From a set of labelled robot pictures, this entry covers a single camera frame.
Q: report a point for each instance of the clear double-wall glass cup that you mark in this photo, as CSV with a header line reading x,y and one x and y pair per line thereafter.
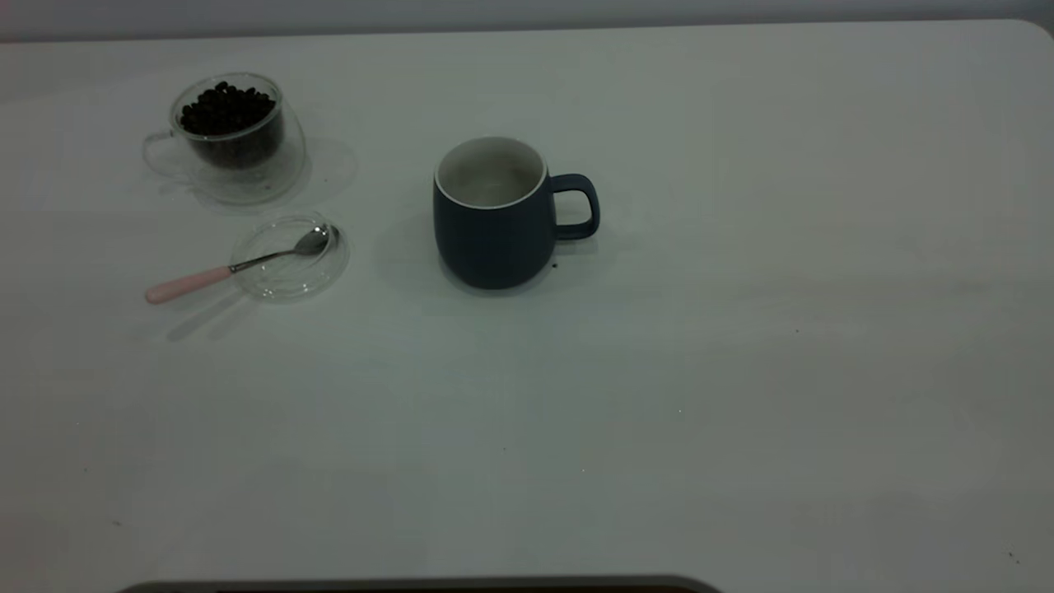
x,y
247,183

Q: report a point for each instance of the pile of coffee beans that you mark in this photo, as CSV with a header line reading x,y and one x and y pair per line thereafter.
x,y
226,111

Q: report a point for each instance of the clear round glass lid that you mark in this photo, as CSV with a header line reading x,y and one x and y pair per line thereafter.
x,y
288,280

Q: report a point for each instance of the dark blue-grey ceramic mug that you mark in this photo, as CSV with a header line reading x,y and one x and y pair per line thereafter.
x,y
494,247

